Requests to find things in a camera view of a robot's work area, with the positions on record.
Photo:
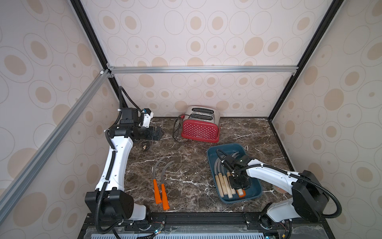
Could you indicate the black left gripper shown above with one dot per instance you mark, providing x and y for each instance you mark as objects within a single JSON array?
[{"x": 152, "y": 134}]

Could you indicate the aluminium frame rail left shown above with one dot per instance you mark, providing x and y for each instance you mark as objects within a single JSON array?
[{"x": 32, "y": 169}]

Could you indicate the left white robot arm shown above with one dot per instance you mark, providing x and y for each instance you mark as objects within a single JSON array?
[{"x": 109, "y": 204}]

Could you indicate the black snack packet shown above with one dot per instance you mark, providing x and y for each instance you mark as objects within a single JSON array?
[{"x": 145, "y": 146}]

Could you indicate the orange handle sickle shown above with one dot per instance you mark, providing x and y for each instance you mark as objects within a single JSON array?
[
  {"x": 157, "y": 195},
  {"x": 165, "y": 202},
  {"x": 244, "y": 193}
]

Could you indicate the red dotted toaster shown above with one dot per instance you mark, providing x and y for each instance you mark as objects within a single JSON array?
[{"x": 201, "y": 124}]

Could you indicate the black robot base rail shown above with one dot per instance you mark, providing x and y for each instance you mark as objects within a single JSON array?
[{"x": 239, "y": 225}]

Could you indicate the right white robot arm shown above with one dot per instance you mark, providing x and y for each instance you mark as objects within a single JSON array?
[{"x": 309, "y": 199}]

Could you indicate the wooden handle sickle diagonal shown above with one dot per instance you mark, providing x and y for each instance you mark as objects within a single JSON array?
[{"x": 223, "y": 180}]

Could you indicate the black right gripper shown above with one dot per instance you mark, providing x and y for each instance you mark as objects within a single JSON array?
[{"x": 238, "y": 176}]

